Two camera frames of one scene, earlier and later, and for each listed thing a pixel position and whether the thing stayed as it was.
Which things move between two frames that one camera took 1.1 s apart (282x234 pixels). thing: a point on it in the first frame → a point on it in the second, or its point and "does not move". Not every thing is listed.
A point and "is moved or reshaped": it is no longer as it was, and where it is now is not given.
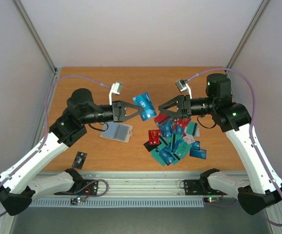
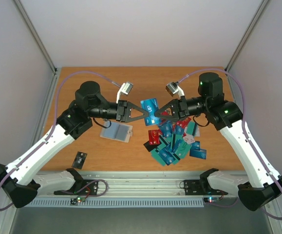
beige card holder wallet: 117,131 does not move
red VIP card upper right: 183,122 does not move
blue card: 148,110 is moved or reshaped
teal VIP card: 182,150 does not move
